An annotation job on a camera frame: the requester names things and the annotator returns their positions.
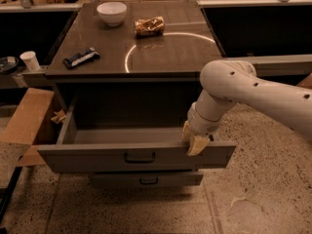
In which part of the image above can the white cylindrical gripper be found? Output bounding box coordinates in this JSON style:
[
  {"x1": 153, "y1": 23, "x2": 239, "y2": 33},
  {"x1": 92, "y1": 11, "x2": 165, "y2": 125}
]
[{"x1": 181, "y1": 102, "x2": 222, "y2": 156}]

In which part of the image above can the grey top drawer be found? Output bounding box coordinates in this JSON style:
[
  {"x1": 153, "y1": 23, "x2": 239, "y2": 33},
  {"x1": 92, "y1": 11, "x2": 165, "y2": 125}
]
[{"x1": 39, "y1": 93, "x2": 236, "y2": 173}]

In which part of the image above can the grey drawer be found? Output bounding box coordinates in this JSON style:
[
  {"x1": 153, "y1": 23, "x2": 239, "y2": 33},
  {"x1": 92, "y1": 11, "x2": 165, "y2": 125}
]
[
  {"x1": 39, "y1": 93, "x2": 236, "y2": 173},
  {"x1": 89, "y1": 171, "x2": 204, "y2": 188}
]

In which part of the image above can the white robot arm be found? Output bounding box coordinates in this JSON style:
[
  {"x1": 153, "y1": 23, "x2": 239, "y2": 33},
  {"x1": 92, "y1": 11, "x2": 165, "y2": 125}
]
[{"x1": 182, "y1": 60, "x2": 312, "y2": 156}]

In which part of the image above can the grey drawer cabinet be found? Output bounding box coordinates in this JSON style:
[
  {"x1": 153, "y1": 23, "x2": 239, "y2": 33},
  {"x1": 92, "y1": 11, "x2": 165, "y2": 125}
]
[{"x1": 44, "y1": 0, "x2": 226, "y2": 189}]

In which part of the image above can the grey bottom drawer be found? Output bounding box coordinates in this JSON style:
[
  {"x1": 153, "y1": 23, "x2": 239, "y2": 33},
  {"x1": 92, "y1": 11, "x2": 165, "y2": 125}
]
[{"x1": 89, "y1": 171, "x2": 204, "y2": 188}]

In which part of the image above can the crumpled gold snack bag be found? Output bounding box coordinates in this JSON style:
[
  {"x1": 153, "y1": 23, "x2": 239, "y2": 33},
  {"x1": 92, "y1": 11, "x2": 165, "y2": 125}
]
[{"x1": 134, "y1": 17, "x2": 165, "y2": 37}]

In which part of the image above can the dark blue snack bar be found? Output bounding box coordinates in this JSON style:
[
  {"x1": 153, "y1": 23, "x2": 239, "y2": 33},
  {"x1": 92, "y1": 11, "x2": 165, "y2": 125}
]
[{"x1": 63, "y1": 47, "x2": 100, "y2": 69}]

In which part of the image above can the white ceramic bowl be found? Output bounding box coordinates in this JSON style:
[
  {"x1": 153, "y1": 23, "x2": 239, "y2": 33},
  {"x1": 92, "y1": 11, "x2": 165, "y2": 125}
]
[{"x1": 97, "y1": 2, "x2": 128, "y2": 26}]

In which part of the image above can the brown cardboard box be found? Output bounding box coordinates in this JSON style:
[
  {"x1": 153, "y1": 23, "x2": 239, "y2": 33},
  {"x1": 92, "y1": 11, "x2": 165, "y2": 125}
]
[{"x1": 0, "y1": 88, "x2": 65, "y2": 167}]

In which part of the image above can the white paper cup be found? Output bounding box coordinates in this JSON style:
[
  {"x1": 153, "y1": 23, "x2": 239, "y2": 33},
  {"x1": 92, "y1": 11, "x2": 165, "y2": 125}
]
[{"x1": 19, "y1": 51, "x2": 41, "y2": 71}]

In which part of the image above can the black round lid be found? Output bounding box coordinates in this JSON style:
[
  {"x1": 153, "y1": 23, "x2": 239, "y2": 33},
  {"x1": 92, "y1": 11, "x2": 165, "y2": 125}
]
[{"x1": 0, "y1": 57, "x2": 19, "y2": 75}]

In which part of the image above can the metal shelf rail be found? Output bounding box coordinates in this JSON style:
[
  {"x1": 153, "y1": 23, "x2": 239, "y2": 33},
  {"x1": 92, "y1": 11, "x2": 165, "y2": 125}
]
[{"x1": 228, "y1": 54, "x2": 312, "y2": 77}]

